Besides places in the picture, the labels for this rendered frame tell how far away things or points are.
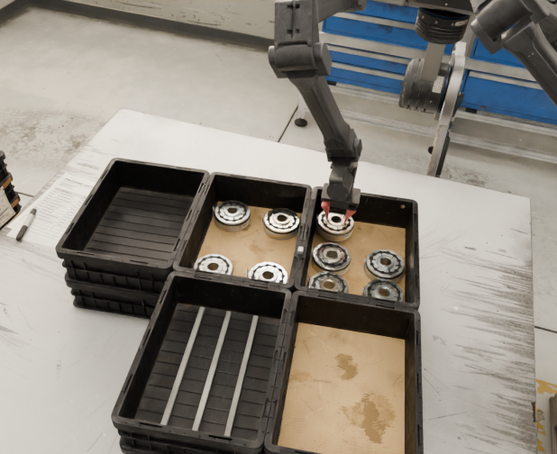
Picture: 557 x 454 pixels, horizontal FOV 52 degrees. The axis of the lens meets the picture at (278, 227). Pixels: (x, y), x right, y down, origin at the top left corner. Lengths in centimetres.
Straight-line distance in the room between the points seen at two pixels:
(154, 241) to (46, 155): 192
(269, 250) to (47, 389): 66
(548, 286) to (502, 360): 133
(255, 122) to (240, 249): 209
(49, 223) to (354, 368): 107
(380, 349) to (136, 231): 75
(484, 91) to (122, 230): 226
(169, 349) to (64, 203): 79
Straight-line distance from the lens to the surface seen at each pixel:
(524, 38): 112
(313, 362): 136
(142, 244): 162
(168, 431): 117
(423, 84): 172
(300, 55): 112
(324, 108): 126
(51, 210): 199
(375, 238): 166
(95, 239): 166
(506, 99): 338
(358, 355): 139
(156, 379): 135
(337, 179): 141
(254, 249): 158
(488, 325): 172
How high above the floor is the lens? 196
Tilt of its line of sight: 43 degrees down
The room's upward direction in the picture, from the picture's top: 4 degrees clockwise
